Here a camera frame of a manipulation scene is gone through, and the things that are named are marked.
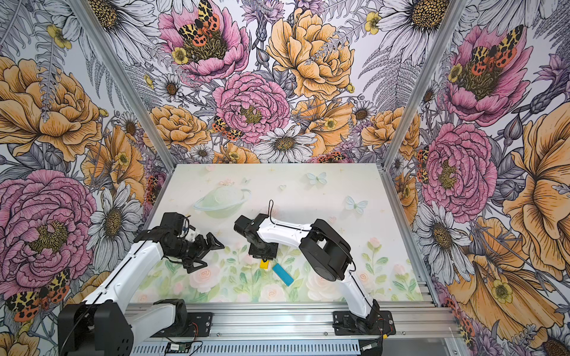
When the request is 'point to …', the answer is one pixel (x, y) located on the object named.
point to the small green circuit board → (178, 347)
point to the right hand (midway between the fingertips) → (265, 260)
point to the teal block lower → (283, 274)
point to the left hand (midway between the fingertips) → (214, 260)
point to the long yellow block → (264, 265)
